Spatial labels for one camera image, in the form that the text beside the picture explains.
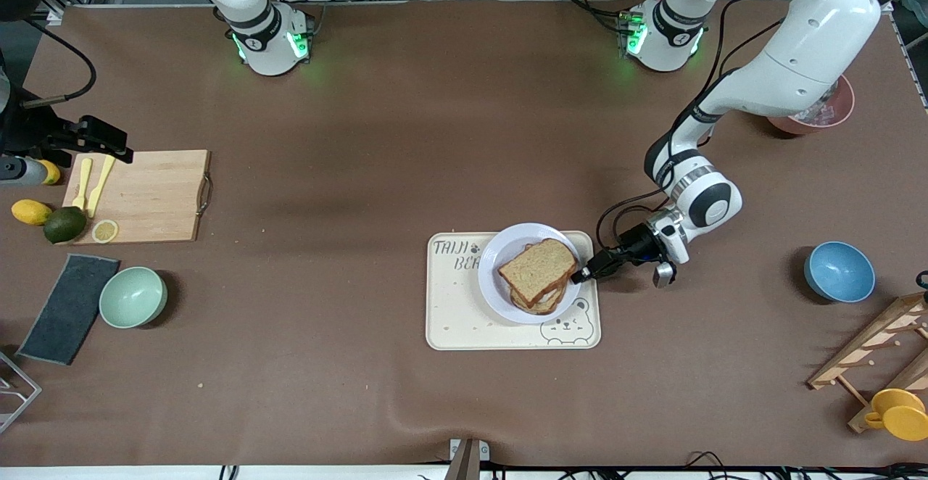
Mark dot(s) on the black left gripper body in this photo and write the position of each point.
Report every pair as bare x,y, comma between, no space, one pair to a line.
636,242

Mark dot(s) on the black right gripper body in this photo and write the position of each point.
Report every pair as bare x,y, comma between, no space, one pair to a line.
35,129

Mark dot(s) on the plain brown bread slice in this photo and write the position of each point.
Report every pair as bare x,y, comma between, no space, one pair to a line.
536,270

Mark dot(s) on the toasted bread slice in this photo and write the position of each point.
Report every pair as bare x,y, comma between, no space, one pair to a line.
540,307

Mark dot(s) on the pale round plate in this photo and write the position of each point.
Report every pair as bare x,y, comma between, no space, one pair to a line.
496,299

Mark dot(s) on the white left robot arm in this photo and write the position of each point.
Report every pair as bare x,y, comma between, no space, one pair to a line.
812,52

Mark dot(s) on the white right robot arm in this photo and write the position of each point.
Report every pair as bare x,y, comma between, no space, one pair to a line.
254,23

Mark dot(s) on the yellow lemon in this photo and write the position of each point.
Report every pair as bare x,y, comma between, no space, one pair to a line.
51,172
30,212

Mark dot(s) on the yellow plastic fork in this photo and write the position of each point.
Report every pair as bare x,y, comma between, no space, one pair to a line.
83,186

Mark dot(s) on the yellow plastic knife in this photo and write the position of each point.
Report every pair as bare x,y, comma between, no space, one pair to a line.
100,186

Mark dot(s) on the green lime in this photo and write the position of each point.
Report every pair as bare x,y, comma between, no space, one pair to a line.
65,225

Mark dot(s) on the wooden cutting board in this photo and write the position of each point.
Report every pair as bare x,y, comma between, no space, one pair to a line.
159,190

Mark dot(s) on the lemon slice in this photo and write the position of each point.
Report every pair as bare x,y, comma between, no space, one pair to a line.
105,231

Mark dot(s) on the cream bear print tray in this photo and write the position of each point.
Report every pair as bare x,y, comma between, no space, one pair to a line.
453,313

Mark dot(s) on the dark grey cloth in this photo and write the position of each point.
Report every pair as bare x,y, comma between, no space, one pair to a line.
65,313

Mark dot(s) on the mint green bowl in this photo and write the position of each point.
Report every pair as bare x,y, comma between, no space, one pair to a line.
133,297

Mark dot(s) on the blue bowl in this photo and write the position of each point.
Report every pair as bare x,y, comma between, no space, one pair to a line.
839,271

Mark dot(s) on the clear ice cubes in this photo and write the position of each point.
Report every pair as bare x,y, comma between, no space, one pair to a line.
815,114

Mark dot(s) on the pink bowl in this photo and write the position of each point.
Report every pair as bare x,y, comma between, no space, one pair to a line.
841,110

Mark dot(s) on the wooden peg rack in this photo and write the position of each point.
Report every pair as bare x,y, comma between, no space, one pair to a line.
870,342

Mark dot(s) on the dark green cup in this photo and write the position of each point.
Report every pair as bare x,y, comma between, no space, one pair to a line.
923,280

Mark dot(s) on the yellow cup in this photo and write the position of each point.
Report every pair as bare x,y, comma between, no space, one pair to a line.
899,415

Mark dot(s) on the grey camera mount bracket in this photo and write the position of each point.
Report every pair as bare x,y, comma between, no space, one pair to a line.
467,458

